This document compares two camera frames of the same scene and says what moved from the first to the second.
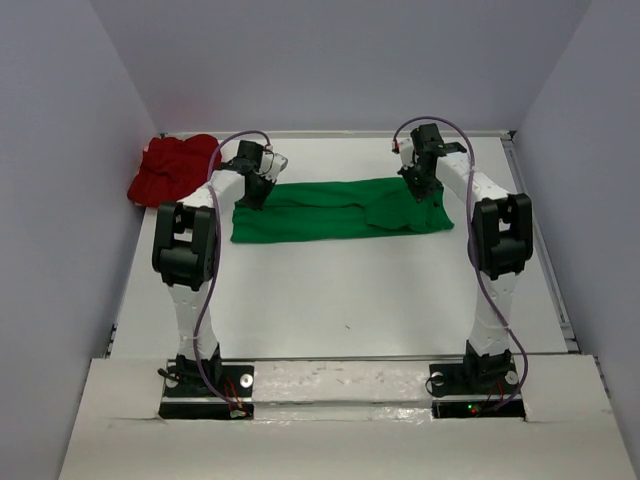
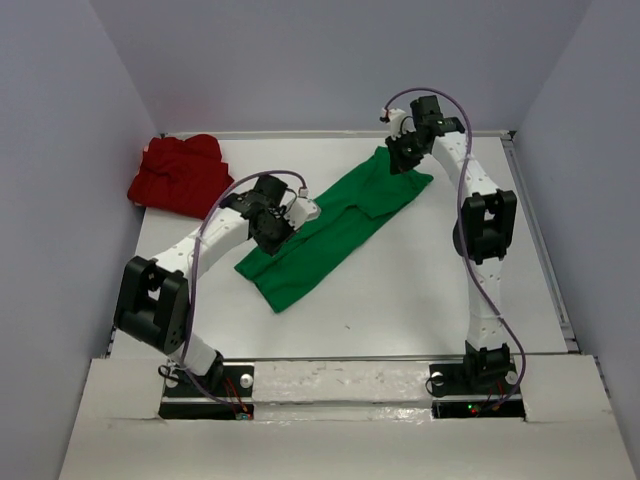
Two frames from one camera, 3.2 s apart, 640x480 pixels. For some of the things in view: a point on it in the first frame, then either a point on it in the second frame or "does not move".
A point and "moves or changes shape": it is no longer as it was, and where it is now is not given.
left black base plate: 187,396 does not move
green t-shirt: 336,211 moves or changes shape
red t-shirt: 169,167 does not move
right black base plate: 473,390 does not move
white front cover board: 342,421 does not move
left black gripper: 256,204 to 271,247
